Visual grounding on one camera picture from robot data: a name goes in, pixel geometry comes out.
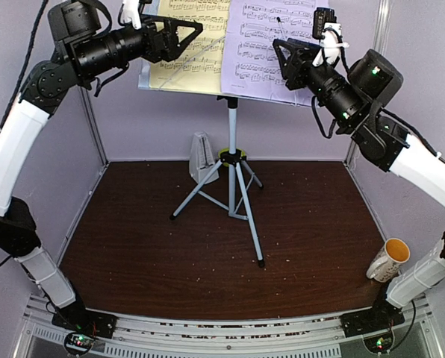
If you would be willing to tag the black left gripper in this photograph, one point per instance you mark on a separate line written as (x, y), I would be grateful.
(156, 51)

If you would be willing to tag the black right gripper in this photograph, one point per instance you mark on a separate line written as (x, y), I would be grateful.
(300, 58)

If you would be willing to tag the purple sheet music page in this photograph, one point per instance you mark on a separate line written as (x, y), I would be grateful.
(250, 67)

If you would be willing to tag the yellow sheet music page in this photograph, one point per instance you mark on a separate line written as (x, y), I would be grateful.
(198, 69)

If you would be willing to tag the white metronome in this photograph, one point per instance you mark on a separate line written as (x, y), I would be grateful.
(201, 156)

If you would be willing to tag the light blue folding music stand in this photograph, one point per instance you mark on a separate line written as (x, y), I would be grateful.
(240, 179)

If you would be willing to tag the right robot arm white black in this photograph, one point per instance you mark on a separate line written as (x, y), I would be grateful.
(357, 103)

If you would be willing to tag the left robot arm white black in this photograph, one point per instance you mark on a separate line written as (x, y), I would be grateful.
(83, 51)

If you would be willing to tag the green plastic bowl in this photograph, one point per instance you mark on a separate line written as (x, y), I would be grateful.
(229, 158)

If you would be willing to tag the white mug orange inside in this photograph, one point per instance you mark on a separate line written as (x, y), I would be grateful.
(388, 260)

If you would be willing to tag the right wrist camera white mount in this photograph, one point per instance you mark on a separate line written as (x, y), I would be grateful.
(328, 31)

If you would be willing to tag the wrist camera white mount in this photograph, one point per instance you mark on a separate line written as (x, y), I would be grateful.
(328, 31)
(131, 11)

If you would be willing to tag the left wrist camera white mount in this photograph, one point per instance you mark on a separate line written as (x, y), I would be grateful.
(131, 11)

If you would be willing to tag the left aluminium corner post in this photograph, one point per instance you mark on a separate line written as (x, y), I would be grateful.
(93, 127)

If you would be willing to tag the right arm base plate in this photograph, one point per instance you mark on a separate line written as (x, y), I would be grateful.
(370, 320)

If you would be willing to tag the front aluminium frame rail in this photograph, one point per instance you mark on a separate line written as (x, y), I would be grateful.
(320, 335)

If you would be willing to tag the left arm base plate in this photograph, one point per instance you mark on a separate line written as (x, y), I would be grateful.
(88, 322)

